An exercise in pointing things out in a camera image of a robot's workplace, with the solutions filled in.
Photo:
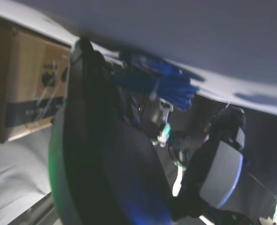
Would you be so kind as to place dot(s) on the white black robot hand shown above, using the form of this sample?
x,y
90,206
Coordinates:
x,y
101,145

